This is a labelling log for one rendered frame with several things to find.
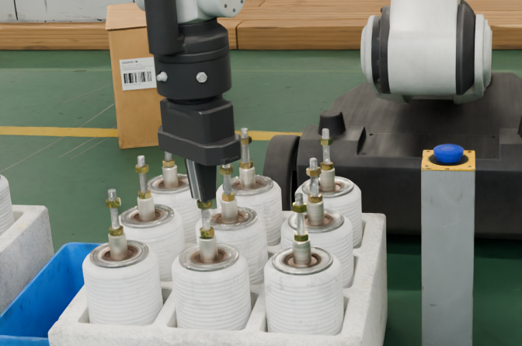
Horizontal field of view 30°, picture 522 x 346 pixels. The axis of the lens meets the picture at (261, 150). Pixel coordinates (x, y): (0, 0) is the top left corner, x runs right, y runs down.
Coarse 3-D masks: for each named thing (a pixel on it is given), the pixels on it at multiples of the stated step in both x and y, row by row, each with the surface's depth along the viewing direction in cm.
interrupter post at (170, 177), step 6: (162, 168) 144; (168, 168) 144; (174, 168) 144; (162, 174) 145; (168, 174) 144; (174, 174) 144; (168, 180) 144; (174, 180) 145; (168, 186) 145; (174, 186) 145
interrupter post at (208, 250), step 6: (204, 240) 120; (210, 240) 120; (216, 240) 121; (204, 246) 120; (210, 246) 120; (216, 246) 121; (204, 252) 120; (210, 252) 120; (216, 252) 121; (204, 258) 121; (210, 258) 120; (216, 258) 121
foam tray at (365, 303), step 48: (384, 240) 146; (384, 288) 147; (48, 336) 121; (96, 336) 120; (144, 336) 119; (192, 336) 118; (240, 336) 117; (288, 336) 117; (336, 336) 116; (384, 336) 148
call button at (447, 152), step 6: (444, 144) 132; (450, 144) 132; (438, 150) 130; (444, 150) 130; (450, 150) 130; (456, 150) 130; (462, 150) 130; (438, 156) 130; (444, 156) 129; (450, 156) 129; (456, 156) 129; (444, 162) 130; (450, 162) 130
